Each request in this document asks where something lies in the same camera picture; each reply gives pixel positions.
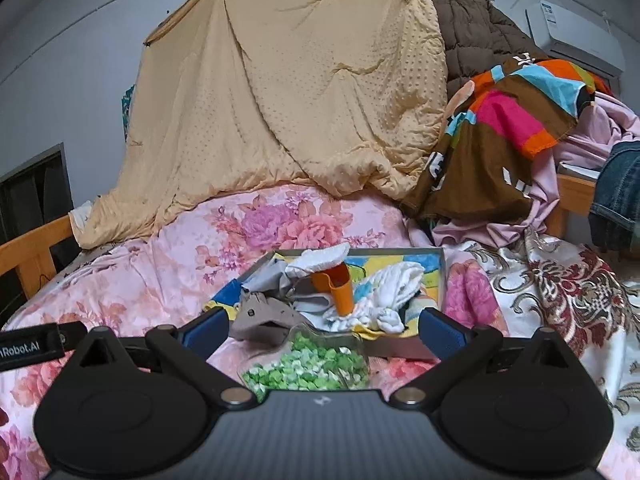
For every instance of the pink floral bed sheet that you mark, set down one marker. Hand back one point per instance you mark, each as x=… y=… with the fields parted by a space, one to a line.
x=150 y=270

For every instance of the blue jeans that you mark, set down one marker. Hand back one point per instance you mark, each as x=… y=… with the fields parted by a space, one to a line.
x=617 y=195

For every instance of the brown quilted blanket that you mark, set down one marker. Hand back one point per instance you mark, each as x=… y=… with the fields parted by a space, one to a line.
x=475 y=40

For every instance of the wooden bed rail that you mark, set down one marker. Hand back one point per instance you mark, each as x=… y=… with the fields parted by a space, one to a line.
x=35 y=245

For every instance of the grey sock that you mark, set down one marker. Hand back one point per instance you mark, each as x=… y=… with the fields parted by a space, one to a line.
x=260 y=317

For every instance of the white air conditioner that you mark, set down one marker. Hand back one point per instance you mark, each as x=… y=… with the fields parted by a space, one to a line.
x=575 y=35

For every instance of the yellow dotted quilt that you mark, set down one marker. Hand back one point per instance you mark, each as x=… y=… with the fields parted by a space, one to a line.
x=275 y=100

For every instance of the gold brown floral cloth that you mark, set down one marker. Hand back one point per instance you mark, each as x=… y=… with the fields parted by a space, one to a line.
x=575 y=300

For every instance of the wooden bed board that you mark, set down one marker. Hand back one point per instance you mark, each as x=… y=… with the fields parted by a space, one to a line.
x=572 y=197

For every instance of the bag of green bits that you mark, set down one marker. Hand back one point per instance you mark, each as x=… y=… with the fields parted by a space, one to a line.
x=310 y=365

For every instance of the brown multicoloured garment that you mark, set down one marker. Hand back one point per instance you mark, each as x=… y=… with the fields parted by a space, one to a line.
x=490 y=155

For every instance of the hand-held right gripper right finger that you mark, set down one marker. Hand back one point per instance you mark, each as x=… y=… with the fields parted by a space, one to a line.
x=442 y=335

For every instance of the dark window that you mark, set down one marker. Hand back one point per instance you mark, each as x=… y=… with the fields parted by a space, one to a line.
x=30 y=190

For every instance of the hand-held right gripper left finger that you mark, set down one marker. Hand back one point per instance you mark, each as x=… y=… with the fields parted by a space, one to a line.
x=205 y=332

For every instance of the teal patterned cloth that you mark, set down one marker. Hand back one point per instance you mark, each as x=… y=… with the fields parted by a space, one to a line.
x=127 y=110

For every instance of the cartoon print cardboard box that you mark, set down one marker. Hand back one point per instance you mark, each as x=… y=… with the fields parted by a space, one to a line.
x=430 y=270

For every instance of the white whale print cloth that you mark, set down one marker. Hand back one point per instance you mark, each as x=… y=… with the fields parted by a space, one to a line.
x=390 y=280

